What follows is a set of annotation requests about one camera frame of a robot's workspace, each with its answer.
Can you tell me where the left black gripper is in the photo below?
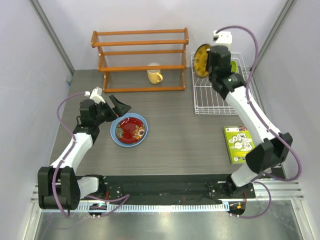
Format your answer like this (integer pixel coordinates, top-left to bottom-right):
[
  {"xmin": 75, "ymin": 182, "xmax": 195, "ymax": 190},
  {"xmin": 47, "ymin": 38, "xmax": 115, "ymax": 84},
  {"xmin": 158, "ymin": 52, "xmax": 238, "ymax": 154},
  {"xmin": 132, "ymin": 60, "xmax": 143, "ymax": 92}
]
[{"xmin": 93, "ymin": 95, "xmax": 131, "ymax": 126}]

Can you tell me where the brown yellow plate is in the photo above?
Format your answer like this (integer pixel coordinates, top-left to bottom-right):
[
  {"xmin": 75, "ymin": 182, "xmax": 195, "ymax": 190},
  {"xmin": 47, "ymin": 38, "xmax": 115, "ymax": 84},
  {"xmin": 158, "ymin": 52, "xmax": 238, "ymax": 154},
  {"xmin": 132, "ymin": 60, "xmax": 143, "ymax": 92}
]
[{"xmin": 193, "ymin": 43, "xmax": 211, "ymax": 78}]

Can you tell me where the blue plate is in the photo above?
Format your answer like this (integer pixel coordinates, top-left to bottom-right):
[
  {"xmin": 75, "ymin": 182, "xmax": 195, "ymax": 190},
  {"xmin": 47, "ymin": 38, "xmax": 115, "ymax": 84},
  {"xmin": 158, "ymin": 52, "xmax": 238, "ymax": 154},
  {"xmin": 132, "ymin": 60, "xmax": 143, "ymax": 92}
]
[{"xmin": 110, "ymin": 113, "xmax": 148, "ymax": 148}]

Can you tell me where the red floral plate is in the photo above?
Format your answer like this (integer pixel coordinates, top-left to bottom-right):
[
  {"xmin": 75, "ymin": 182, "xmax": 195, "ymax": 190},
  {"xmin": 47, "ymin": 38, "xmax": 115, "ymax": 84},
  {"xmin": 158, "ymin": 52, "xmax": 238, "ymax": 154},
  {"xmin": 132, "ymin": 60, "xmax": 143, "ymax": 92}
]
[{"xmin": 114, "ymin": 117, "xmax": 147, "ymax": 145}]

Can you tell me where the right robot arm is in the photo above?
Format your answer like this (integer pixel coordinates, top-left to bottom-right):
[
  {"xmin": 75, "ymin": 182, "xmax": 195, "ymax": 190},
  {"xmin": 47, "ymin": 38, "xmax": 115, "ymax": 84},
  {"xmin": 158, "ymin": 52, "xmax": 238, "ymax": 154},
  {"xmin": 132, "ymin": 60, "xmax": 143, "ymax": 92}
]
[{"xmin": 205, "ymin": 45, "xmax": 293, "ymax": 198}]

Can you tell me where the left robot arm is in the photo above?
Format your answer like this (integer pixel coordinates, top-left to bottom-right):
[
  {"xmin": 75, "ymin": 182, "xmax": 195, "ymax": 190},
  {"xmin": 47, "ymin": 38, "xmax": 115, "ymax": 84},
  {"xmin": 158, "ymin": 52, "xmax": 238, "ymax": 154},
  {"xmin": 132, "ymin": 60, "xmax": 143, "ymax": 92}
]
[{"xmin": 37, "ymin": 92, "xmax": 131, "ymax": 214}]

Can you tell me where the orange wooden shelf rack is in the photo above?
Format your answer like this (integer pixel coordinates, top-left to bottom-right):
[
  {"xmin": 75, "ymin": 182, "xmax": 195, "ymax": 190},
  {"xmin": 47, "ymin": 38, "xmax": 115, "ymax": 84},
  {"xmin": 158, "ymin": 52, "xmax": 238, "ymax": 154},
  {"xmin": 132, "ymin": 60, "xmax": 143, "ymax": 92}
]
[{"xmin": 91, "ymin": 27, "xmax": 189, "ymax": 93}]

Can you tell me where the green plate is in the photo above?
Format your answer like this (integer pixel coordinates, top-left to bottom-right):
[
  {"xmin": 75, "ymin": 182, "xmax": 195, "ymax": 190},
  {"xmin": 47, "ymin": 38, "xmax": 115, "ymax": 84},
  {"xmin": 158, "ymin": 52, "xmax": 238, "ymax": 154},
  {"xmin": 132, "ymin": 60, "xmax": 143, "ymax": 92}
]
[{"xmin": 230, "ymin": 60, "xmax": 239, "ymax": 73}]

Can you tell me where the yellow ceramic mug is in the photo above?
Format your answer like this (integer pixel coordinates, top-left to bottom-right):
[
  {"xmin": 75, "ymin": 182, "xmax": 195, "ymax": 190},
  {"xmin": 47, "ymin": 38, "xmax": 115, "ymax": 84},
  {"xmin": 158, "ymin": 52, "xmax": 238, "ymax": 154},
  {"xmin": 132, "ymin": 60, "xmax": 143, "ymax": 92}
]
[{"xmin": 147, "ymin": 69, "xmax": 164, "ymax": 85}]

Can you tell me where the green booklet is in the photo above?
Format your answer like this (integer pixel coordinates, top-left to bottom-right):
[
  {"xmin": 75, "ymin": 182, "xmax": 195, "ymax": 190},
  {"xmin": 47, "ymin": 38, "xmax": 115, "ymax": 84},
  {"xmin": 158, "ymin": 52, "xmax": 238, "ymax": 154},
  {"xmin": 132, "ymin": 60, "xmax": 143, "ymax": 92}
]
[{"xmin": 223, "ymin": 125, "xmax": 255, "ymax": 165}]

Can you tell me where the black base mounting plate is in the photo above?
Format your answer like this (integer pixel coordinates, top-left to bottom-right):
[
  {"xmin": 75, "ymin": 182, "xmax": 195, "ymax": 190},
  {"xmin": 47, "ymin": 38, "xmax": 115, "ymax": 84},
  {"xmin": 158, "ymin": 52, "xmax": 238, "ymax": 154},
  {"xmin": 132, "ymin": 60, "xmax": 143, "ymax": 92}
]
[{"xmin": 92, "ymin": 174, "xmax": 256, "ymax": 206}]

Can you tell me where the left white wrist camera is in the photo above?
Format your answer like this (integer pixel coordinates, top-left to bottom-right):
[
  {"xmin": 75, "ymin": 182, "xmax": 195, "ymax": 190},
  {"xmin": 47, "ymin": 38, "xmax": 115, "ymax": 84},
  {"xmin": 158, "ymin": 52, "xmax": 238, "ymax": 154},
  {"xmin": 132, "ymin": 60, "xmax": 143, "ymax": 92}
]
[{"xmin": 84, "ymin": 87, "xmax": 106, "ymax": 104}]

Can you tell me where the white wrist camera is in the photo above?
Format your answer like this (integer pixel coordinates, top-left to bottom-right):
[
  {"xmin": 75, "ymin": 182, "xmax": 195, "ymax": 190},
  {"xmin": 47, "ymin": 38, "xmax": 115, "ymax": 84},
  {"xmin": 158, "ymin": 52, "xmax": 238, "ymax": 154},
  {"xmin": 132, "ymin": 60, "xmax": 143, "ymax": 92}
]
[
  {"xmin": 84, "ymin": 87, "xmax": 106, "ymax": 104},
  {"xmin": 212, "ymin": 30, "xmax": 233, "ymax": 52}
]

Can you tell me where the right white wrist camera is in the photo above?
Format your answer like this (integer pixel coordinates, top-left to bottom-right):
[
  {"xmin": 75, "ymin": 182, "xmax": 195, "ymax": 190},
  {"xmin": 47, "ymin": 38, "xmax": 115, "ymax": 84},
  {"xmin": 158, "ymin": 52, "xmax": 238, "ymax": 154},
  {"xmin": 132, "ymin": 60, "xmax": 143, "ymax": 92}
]
[{"xmin": 212, "ymin": 30, "xmax": 233, "ymax": 52}]

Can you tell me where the white wire dish rack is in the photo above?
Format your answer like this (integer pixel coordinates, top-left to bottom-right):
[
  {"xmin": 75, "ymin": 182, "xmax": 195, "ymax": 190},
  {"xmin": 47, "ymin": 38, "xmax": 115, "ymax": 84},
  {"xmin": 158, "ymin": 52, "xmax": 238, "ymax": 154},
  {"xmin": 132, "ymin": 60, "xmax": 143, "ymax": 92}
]
[{"xmin": 190, "ymin": 52, "xmax": 237, "ymax": 115}]

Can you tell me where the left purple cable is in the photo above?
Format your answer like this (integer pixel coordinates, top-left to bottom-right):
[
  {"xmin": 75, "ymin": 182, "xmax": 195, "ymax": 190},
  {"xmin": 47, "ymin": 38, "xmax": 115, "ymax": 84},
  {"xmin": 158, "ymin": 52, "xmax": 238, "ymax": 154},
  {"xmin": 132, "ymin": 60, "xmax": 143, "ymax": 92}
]
[{"xmin": 51, "ymin": 91, "xmax": 131, "ymax": 218}]

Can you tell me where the white slotted cable duct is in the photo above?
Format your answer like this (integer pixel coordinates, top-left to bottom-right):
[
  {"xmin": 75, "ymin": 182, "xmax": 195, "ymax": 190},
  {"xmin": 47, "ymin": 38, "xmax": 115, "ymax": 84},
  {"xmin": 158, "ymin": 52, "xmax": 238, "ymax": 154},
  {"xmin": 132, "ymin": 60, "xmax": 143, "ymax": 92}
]
[{"xmin": 70, "ymin": 202, "xmax": 230, "ymax": 213}]

